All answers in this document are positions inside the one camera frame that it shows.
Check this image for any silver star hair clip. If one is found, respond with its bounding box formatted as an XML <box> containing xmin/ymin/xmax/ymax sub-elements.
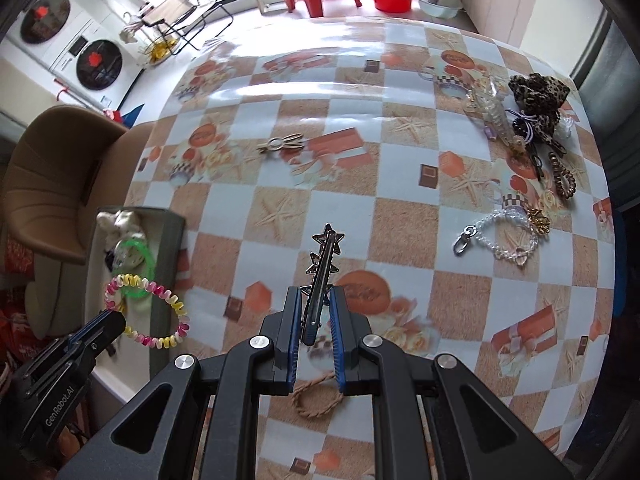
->
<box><xmin>300</xmin><ymin>224</ymin><xmax>345</xmax><ymax>347</ymax></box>

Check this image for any pink yellow spiral bracelet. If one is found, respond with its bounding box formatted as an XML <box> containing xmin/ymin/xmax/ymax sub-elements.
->
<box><xmin>103</xmin><ymin>273</ymin><xmax>191</xmax><ymax>351</ymax></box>

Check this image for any green cushion seat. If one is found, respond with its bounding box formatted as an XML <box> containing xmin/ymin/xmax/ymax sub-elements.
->
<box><xmin>25</xmin><ymin>255</ymin><xmax>87</xmax><ymax>339</ymax></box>

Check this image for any grey storage tray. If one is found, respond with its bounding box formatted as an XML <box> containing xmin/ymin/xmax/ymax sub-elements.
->
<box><xmin>85</xmin><ymin>207</ymin><xmax>191</xmax><ymax>403</ymax></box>

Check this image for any cream satin scrunchie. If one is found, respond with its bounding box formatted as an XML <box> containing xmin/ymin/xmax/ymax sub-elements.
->
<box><xmin>96</xmin><ymin>210</ymin><xmax>146</xmax><ymax>250</ymax></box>

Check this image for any gold flower hair clip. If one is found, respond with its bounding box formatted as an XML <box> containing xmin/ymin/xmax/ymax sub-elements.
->
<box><xmin>526</xmin><ymin>207</ymin><xmax>550</xmax><ymax>237</ymax></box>

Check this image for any brown leather chair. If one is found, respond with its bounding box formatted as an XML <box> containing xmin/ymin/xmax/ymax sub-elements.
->
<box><xmin>1</xmin><ymin>105</ymin><xmax>154</xmax><ymax>264</ymax></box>

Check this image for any black small hair clip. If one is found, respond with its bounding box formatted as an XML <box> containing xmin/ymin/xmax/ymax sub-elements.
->
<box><xmin>526</xmin><ymin>142</ymin><xmax>544</xmax><ymax>182</ymax></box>

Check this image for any clear plastic claw clip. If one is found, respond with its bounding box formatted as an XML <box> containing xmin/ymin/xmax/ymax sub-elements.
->
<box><xmin>468</xmin><ymin>77</ymin><xmax>514</xmax><ymax>148</ymax></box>

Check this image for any leopard print scrunchie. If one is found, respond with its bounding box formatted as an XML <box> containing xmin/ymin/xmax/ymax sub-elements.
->
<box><xmin>508</xmin><ymin>73</ymin><xmax>570</xmax><ymax>143</ymax></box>

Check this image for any light blue basin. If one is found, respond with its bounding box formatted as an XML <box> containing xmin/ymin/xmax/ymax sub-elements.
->
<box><xmin>416</xmin><ymin>0</ymin><xmax>462</xmax><ymax>20</ymax></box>

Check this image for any black folding chair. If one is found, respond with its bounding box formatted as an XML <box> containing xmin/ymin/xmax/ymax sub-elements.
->
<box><xmin>139</xmin><ymin>0</ymin><xmax>240</xmax><ymax>56</ymax></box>

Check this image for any white washing machine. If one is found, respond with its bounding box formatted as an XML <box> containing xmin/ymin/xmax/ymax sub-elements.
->
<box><xmin>8</xmin><ymin>0</ymin><xmax>142</xmax><ymax>110</ymax></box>

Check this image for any beige braided hair tie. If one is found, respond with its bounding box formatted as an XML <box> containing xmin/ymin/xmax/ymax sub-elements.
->
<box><xmin>290</xmin><ymin>372</ymin><xmax>347</xmax><ymax>421</ymax></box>

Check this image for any clear bead chain with clasp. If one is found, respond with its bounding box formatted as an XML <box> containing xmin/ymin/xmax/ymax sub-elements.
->
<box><xmin>451</xmin><ymin>206</ymin><xmax>542</xmax><ymax>269</ymax></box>

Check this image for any black white polka hair tie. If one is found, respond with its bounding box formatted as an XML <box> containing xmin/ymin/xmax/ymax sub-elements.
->
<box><xmin>506</xmin><ymin>108</ymin><xmax>539</xmax><ymax>143</ymax></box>

